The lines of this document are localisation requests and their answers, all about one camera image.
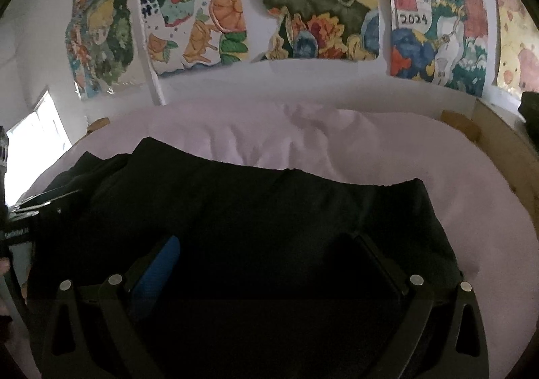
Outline goldfish and oranges drawing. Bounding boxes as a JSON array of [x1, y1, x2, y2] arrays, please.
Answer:
[[136, 0, 250, 77]]

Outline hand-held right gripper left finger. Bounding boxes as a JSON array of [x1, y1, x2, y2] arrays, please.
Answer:
[[42, 236, 182, 379]]

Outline dark green cloth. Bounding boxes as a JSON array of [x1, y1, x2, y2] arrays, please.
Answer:
[[519, 90, 539, 128]]

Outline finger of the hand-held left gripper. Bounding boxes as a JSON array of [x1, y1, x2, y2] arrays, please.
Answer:
[[8, 189, 83, 218]]

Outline landscape with flowers drawing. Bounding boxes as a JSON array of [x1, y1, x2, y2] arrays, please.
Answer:
[[233, 0, 380, 65]]

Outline black jacket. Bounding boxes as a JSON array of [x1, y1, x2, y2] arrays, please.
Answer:
[[25, 137, 464, 379]]

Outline pink bed sheet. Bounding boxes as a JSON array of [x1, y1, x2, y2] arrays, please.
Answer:
[[8, 100, 539, 379]]

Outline bright window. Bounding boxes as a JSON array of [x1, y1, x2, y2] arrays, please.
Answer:
[[3, 88, 73, 205]]

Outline pink pigs drawing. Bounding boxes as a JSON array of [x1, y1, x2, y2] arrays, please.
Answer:
[[487, 0, 539, 101]]

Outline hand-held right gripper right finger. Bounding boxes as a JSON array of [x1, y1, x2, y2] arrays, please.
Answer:
[[358, 236, 489, 379]]

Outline wooden bed frame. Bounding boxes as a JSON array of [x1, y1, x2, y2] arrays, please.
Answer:
[[85, 98, 539, 215]]

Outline dragon drawing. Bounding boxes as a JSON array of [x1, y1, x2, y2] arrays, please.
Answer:
[[378, 0, 490, 98]]

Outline blond character drawing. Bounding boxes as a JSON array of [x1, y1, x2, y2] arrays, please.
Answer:
[[82, 0, 138, 91]]

